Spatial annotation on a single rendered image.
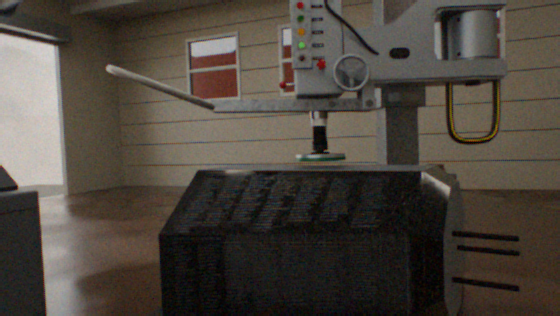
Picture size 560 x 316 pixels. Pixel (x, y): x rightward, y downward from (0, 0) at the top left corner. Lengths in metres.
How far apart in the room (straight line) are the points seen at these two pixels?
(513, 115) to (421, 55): 6.16
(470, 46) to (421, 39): 0.21
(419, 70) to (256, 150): 7.08
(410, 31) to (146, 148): 8.92
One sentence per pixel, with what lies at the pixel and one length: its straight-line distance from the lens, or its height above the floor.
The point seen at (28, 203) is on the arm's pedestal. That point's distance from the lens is 1.62.
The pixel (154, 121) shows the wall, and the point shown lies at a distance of 10.07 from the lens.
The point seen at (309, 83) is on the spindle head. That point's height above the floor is 1.21.
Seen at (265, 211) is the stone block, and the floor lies 0.72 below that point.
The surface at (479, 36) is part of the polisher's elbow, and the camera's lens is 1.88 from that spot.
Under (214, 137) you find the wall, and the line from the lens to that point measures 9.12.
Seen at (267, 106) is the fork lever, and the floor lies 1.13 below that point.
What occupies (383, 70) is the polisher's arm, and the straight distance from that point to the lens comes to 1.72.
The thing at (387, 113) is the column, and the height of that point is 1.12.
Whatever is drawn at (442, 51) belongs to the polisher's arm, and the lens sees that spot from 1.98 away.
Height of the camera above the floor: 0.99
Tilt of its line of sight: 3 degrees down
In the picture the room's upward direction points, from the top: 2 degrees counter-clockwise
